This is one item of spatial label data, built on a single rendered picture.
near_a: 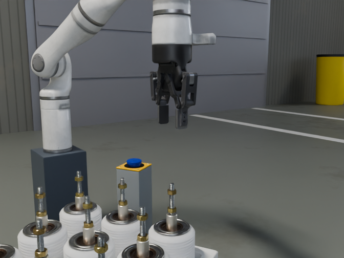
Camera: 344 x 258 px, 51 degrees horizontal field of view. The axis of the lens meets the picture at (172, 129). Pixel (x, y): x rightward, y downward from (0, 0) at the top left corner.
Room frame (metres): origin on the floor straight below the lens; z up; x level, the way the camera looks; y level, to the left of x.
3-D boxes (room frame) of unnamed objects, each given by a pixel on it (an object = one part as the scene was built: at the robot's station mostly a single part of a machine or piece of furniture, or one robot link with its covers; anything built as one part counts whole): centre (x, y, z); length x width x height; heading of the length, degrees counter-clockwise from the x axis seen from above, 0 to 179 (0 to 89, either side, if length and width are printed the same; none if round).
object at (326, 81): (5.21, -2.30, 0.35); 0.46 x 0.45 x 0.71; 127
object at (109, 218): (0.74, 0.11, 0.25); 0.08 x 0.08 x 0.01
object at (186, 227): (0.69, 0.00, 0.25); 0.08 x 0.08 x 0.01
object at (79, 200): (0.79, 0.21, 0.26); 0.02 x 0.02 x 0.03
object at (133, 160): (0.93, 0.10, 0.32); 0.04 x 0.04 x 0.02
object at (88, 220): (0.63, 0.16, 0.30); 0.01 x 0.01 x 0.08
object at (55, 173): (1.16, 0.38, 0.15); 0.14 x 0.14 x 0.30; 37
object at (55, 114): (1.16, 0.38, 0.39); 0.09 x 0.09 x 0.17; 37
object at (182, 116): (0.65, -0.02, 0.49); 0.03 x 0.01 x 0.05; 31
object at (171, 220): (0.69, 0.00, 0.26); 0.02 x 0.02 x 0.03
